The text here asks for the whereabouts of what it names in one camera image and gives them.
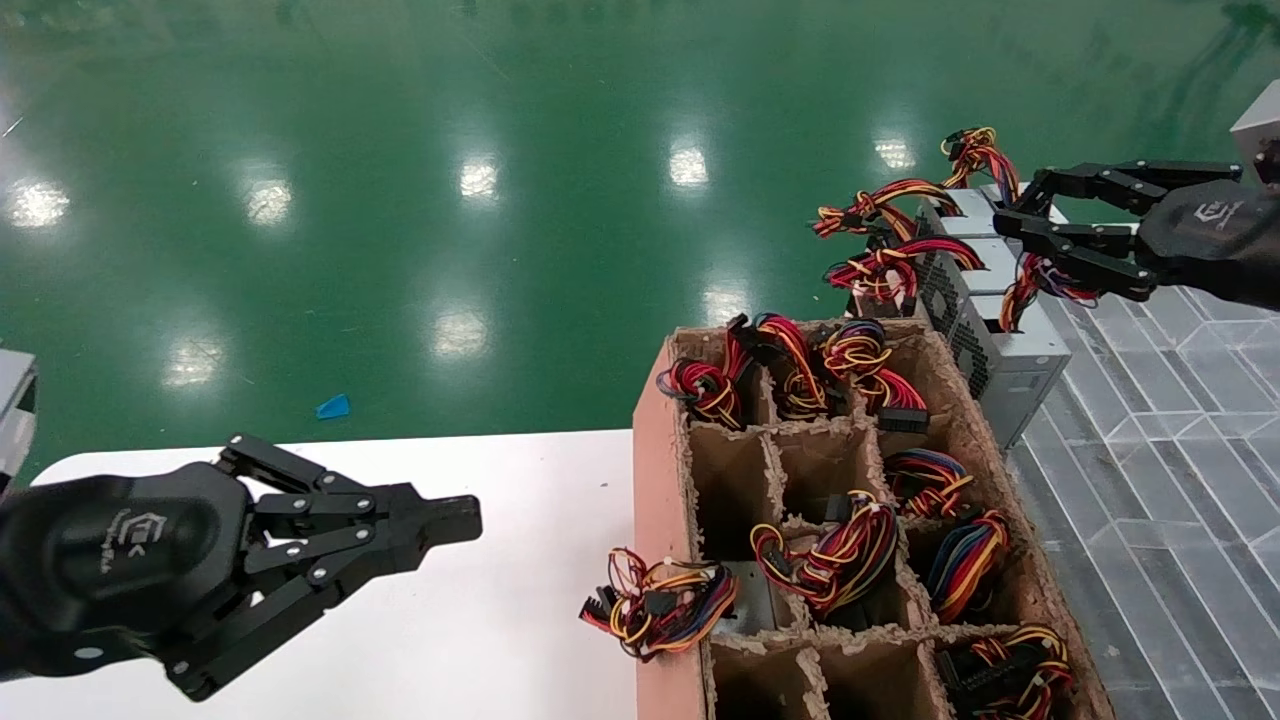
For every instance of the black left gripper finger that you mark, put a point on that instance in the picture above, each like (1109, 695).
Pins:
(440, 520)

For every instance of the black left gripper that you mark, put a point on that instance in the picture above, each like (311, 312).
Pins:
(120, 570)

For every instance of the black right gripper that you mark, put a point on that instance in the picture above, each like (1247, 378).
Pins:
(1220, 240)

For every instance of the small blue scrap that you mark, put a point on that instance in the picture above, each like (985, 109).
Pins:
(333, 408)

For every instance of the brown cardboard divider box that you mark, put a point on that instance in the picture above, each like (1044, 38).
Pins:
(655, 500)

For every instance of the clear plastic divider tray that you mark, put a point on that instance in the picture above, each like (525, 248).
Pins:
(1180, 450)

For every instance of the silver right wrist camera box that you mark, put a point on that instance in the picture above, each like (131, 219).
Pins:
(1260, 125)

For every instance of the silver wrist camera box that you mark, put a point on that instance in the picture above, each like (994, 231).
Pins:
(1260, 125)
(15, 400)

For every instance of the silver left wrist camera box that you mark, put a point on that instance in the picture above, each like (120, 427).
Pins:
(15, 400)

